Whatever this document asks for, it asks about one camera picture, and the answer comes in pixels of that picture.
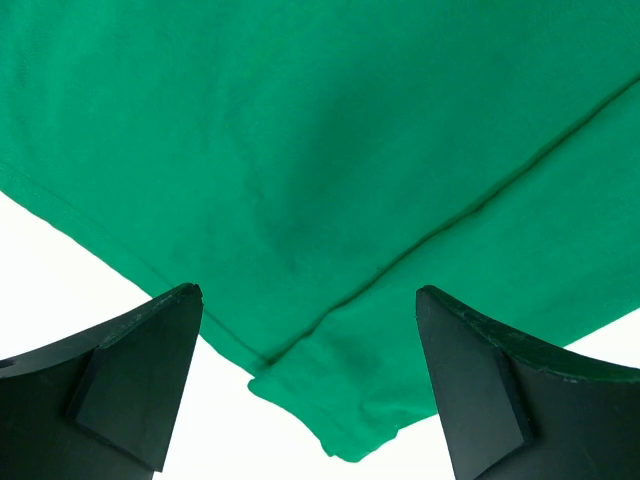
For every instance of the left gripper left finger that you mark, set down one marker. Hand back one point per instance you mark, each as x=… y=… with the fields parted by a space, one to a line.
x=102 y=403

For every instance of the green t shirt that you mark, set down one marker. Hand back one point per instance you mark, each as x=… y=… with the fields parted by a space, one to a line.
x=312 y=164

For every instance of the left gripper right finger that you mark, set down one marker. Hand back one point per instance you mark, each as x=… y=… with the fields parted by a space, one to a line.
x=513 y=406

